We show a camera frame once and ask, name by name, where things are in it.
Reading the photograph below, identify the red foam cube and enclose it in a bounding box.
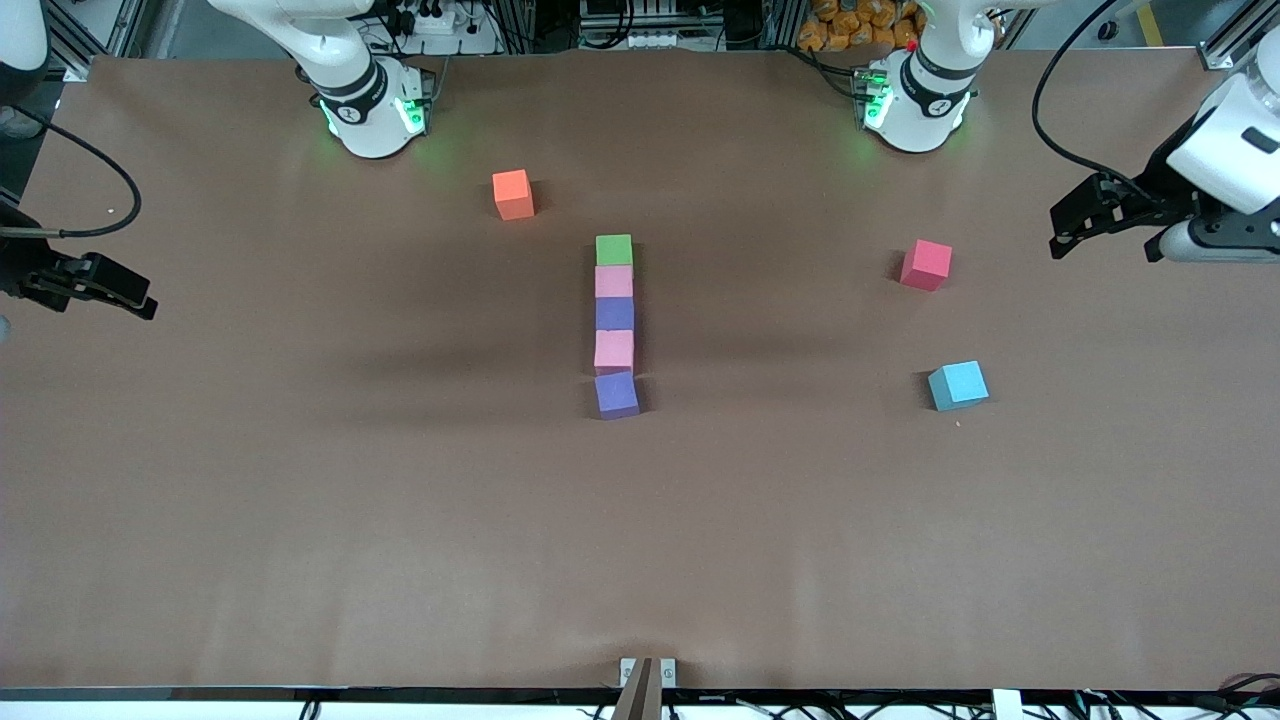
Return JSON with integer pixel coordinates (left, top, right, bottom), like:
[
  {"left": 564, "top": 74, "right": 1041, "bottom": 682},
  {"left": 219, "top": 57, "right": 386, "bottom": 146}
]
[{"left": 900, "top": 239, "right": 954, "bottom": 293}]

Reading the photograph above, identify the light blue foam cube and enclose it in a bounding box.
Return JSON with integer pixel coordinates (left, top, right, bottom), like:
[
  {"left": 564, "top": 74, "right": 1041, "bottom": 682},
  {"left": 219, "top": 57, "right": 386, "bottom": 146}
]
[{"left": 927, "top": 360, "right": 991, "bottom": 412}]

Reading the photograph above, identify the bag of orange items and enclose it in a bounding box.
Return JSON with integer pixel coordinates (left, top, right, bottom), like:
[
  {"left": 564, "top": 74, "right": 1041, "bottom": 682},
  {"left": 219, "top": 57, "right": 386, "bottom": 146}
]
[{"left": 798, "top": 0, "right": 926, "bottom": 53}]

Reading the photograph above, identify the orange foam cube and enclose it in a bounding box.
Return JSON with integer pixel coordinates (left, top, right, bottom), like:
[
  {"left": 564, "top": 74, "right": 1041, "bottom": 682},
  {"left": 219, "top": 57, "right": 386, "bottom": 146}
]
[{"left": 492, "top": 169, "right": 536, "bottom": 221}]

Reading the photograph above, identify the white power strip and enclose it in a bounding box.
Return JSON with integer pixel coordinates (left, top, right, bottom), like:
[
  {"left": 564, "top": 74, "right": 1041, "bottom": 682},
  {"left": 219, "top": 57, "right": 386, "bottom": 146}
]
[{"left": 385, "top": 0, "right": 458, "bottom": 36}]

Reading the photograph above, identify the metal equipment rack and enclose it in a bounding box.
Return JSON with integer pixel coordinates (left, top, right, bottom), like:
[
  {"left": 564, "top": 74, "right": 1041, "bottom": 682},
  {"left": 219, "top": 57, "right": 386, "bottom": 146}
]
[{"left": 500, "top": 0, "right": 791, "bottom": 53}]

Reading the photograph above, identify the brown table cover sheet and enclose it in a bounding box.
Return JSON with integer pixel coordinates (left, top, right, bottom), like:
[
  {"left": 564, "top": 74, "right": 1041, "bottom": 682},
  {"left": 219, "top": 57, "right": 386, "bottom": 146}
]
[{"left": 0, "top": 50, "right": 1280, "bottom": 693}]

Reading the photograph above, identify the brown pole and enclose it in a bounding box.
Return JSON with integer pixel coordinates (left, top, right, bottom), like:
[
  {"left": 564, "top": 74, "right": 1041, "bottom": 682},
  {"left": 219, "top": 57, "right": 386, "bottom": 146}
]
[{"left": 610, "top": 657, "right": 664, "bottom": 720}]

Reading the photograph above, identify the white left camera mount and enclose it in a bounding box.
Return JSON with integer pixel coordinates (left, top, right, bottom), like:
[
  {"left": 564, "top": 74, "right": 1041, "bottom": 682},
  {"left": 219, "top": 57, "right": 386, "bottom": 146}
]
[{"left": 1165, "top": 95, "right": 1280, "bottom": 216}]

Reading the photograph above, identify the aluminium frame profile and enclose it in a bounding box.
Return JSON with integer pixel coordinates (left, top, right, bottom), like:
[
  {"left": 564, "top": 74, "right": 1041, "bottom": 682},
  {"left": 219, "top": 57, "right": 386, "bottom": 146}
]
[
  {"left": 45, "top": 0, "right": 151, "bottom": 83},
  {"left": 1198, "top": 0, "right": 1280, "bottom": 71}
]

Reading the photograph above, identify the small metal bracket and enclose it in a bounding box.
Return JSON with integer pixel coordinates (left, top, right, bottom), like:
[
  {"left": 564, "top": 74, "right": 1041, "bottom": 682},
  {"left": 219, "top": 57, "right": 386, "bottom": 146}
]
[{"left": 619, "top": 657, "right": 678, "bottom": 691}]

